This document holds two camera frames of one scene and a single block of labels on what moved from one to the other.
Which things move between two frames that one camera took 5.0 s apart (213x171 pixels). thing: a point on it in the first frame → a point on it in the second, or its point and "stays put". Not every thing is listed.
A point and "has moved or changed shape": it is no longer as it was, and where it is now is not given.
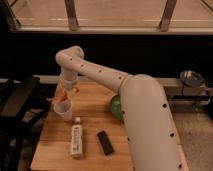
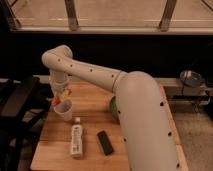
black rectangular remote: [105, 142] stays put
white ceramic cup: [64, 110] stays put
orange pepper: [67, 92] has moved or changed shape
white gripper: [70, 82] → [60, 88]
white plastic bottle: [77, 139] stays put
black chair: [23, 107] stays put
